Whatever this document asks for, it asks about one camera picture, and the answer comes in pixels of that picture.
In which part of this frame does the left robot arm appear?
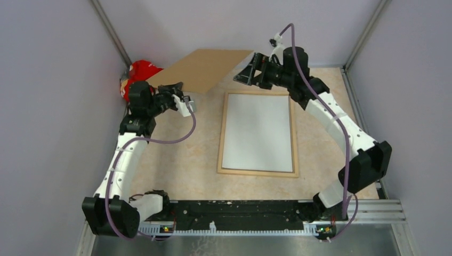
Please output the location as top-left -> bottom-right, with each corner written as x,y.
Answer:
82,81 -> 190,239

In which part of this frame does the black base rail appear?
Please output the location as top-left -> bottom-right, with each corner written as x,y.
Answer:
145,200 -> 348,231

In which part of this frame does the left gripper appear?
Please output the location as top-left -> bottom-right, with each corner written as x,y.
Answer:
147,82 -> 183,116

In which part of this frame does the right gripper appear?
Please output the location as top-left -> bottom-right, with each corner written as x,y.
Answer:
233,53 -> 293,91

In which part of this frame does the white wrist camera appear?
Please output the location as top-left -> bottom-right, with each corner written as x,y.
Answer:
269,33 -> 285,64
172,94 -> 197,117

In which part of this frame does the red cloth doll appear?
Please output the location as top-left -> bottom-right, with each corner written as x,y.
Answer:
120,59 -> 163,103

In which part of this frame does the wooden picture frame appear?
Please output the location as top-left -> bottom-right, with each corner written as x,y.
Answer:
216,91 -> 300,178

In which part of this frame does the brown backing board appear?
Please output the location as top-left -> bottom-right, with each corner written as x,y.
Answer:
147,49 -> 253,94

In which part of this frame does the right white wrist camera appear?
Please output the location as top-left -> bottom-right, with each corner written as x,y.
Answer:
269,33 -> 285,64

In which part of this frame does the printed photo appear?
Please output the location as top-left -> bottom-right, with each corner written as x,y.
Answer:
221,93 -> 294,173

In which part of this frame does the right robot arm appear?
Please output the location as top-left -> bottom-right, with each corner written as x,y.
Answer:
233,46 -> 392,222

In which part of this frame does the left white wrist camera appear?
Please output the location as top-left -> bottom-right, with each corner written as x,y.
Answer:
172,94 -> 197,117

